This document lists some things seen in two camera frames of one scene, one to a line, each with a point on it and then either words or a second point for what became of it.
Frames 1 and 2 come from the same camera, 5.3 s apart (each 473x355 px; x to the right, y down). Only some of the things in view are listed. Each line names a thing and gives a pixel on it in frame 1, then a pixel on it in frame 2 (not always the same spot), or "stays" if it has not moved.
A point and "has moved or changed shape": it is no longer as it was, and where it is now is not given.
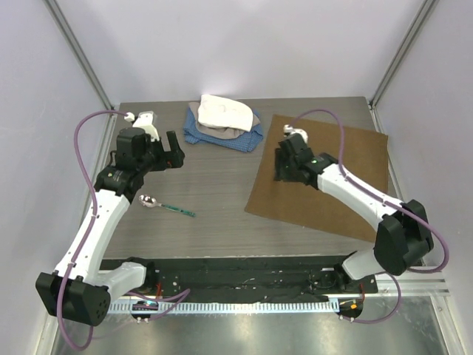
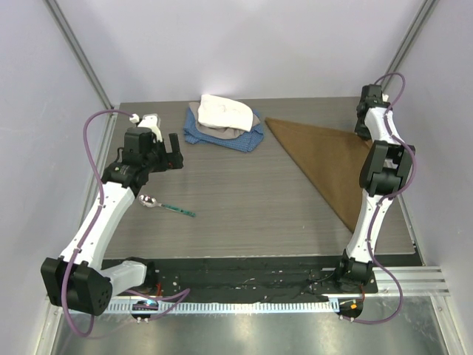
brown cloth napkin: (366, 157) has moved or changed shape
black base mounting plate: (315, 275) stays
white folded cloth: (223, 111) stays
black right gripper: (279, 173) → (363, 133)
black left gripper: (170, 158) stays
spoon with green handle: (149, 200) stays
